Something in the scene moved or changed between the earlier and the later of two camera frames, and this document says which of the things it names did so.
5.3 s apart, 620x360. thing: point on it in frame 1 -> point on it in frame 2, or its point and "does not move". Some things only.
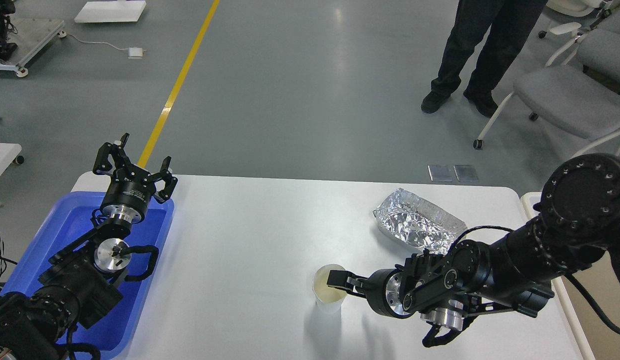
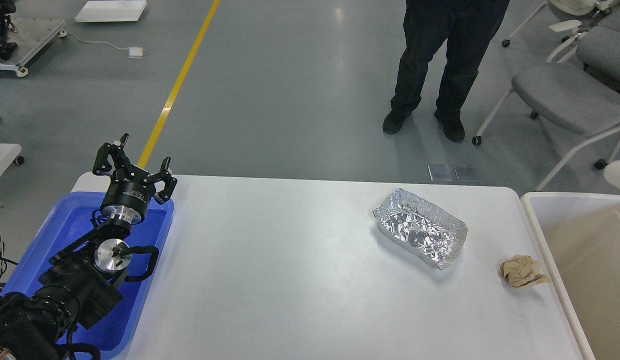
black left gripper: x=131 y=188 does not move
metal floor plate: x=439 y=173 does not move
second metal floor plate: x=466 y=173 does not move
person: x=508 y=23 -> x=468 y=25
